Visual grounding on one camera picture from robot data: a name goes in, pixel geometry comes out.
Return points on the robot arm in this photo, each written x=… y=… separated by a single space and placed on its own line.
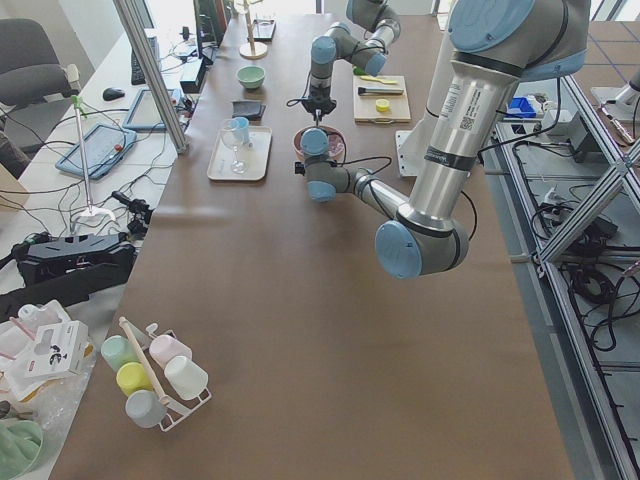
x=489 y=48
x=377 y=18

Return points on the clear ice cubes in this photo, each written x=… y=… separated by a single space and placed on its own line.
x=336 y=145

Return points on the light blue cup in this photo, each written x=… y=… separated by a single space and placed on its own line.
x=242 y=129

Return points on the wooden cup tree stand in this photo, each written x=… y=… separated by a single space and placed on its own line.
x=251 y=49

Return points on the pink cup in rack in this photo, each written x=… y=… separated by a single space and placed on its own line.
x=164 y=348

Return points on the white cup in rack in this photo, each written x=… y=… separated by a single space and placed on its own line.
x=186 y=377

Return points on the green cup in rack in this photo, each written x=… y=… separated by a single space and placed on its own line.
x=117 y=351

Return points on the yellow cup in rack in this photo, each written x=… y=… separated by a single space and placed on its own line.
x=132 y=377

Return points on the grey cup in rack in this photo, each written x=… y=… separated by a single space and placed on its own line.
x=145 y=409

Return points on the steel muddler black tip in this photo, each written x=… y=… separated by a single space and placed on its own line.
x=371 y=91

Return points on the pink bowl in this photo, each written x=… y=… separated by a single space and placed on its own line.
x=298 y=145

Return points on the bamboo cutting board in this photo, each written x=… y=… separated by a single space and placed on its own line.
x=364 y=109

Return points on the half lemon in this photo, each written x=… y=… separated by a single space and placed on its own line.
x=382 y=105

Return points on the grey folded cloth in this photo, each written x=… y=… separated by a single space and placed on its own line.
x=250 y=109

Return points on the cream rabbit tray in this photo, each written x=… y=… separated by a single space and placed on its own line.
x=255 y=157

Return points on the green bowl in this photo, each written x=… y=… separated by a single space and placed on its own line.
x=251 y=77

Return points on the yellow plastic knife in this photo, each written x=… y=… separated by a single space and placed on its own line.
x=380 y=80

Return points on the clear wine glass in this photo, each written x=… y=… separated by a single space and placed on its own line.
x=229 y=140

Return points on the black monitor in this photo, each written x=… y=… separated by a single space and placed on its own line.
x=210 y=27

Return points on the blue teach pendant far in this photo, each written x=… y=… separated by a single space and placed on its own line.
x=143 y=115

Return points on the blue teach pendant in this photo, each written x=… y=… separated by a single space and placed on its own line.
x=105 y=146
x=143 y=115

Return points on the blue teach pendant near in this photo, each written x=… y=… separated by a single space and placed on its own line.
x=105 y=146

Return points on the blue parts bin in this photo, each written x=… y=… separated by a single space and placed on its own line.
x=521 y=107

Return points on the black computer mouse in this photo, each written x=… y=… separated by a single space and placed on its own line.
x=111 y=94

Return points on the grey office chair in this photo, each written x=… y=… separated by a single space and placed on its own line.
x=36 y=87

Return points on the white cardboard box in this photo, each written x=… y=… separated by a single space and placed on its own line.
x=58 y=351

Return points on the black frame glass holder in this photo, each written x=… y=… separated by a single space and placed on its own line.
x=263 y=29

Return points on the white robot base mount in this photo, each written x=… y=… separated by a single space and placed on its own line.
x=411 y=147

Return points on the white wire rack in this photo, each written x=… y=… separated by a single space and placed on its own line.
x=163 y=385

